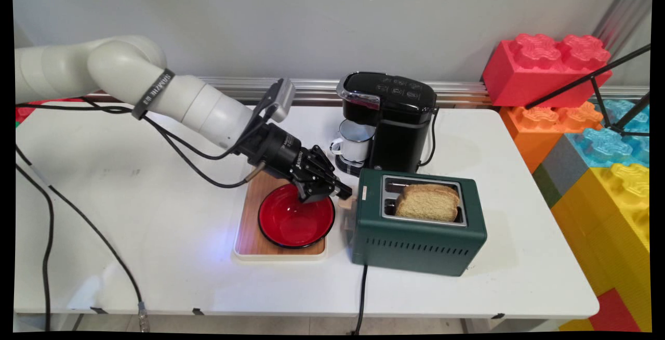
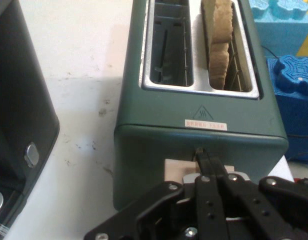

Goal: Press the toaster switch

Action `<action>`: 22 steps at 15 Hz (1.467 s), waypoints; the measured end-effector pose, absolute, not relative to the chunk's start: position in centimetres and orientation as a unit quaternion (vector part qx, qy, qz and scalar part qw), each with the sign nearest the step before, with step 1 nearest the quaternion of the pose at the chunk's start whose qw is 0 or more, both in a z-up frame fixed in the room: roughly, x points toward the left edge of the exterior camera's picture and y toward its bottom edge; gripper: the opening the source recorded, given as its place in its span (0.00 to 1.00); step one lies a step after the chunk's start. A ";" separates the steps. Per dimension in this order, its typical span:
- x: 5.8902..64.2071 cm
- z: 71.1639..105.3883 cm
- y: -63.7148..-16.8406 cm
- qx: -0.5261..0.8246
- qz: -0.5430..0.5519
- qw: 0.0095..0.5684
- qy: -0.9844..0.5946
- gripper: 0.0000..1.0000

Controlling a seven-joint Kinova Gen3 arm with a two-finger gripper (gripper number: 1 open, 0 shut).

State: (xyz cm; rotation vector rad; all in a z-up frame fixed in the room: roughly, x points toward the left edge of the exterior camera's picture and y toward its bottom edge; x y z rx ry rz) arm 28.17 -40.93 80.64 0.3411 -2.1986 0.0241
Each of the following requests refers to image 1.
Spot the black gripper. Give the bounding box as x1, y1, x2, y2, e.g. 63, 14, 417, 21
238, 123, 353, 204

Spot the white enamel mug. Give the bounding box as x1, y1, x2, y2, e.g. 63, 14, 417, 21
330, 120, 377, 164

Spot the red enamel bowl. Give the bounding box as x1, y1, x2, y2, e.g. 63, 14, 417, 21
258, 183, 336, 250

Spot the wooden serving tray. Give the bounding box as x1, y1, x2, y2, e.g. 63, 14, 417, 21
232, 171, 329, 261

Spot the black coffee machine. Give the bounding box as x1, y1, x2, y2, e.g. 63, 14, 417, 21
335, 72, 440, 177

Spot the bread slice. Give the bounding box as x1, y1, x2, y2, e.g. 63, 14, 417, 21
395, 183, 461, 223

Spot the green toaster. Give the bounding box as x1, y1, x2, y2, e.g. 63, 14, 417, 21
351, 168, 488, 277

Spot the big orange building block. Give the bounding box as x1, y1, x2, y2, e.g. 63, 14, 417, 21
500, 102, 603, 174

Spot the big green building block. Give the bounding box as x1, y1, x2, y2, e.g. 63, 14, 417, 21
532, 164, 562, 210

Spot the big red building block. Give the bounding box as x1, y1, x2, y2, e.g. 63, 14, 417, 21
482, 33, 613, 109

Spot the big blue building block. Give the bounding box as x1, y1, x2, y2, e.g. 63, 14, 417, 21
566, 100, 650, 169

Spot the big yellow building block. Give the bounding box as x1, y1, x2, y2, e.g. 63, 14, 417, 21
551, 163, 651, 333

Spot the black tripod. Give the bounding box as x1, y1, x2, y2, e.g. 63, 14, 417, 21
525, 45, 651, 138

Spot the small red building block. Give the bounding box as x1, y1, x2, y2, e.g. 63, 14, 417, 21
588, 288, 641, 333

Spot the slanted aluminium profile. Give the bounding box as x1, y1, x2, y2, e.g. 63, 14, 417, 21
592, 0, 653, 60

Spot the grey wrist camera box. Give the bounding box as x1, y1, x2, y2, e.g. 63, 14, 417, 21
254, 77, 296, 124

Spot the black coffee machine cable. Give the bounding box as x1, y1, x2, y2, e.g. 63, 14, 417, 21
419, 108, 441, 168

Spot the black toaster power cable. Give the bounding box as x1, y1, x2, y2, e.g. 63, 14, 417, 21
353, 264, 369, 334

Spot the horizontal aluminium rail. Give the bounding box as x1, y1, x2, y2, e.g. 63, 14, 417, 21
83, 75, 650, 109

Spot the thin black camera cable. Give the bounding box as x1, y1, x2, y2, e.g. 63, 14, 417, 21
81, 98, 250, 161

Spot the black velcro strap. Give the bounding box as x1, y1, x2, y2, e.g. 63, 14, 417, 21
131, 69, 176, 121

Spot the black cable with metal plug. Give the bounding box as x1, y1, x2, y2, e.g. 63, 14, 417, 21
16, 145, 152, 332

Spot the thick black hanging cable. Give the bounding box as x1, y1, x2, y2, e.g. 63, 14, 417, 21
16, 163, 56, 332

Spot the red object behind rail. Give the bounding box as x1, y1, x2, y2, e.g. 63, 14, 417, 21
16, 98, 86, 125

